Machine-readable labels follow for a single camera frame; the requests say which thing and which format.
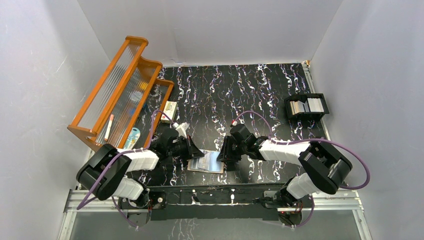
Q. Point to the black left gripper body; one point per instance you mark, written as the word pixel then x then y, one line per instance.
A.
pixel 189 148

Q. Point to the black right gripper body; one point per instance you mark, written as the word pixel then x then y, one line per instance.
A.
pixel 241 148

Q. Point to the silver card with black stripe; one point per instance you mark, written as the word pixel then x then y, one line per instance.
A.
pixel 193 165

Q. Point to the beige leather card holder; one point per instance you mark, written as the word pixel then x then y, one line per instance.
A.
pixel 222 170

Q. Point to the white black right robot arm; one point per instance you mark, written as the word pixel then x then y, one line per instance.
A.
pixel 325 168

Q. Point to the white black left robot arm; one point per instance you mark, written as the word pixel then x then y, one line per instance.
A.
pixel 105 173

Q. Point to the black card storage box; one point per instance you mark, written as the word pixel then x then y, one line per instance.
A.
pixel 306 107

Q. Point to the teal item in blister pack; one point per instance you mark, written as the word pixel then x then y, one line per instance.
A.
pixel 132 139

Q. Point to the cream box with red label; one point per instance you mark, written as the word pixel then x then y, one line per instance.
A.
pixel 169 111

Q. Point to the orange wooden shelf rack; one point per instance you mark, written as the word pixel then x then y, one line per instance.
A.
pixel 117 92

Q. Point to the white marker pen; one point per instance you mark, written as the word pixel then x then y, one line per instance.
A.
pixel 108 127

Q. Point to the yellow item on shelf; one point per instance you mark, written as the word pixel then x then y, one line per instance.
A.
pixel 143 85

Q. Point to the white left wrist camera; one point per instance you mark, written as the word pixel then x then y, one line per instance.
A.
pixel 181 128

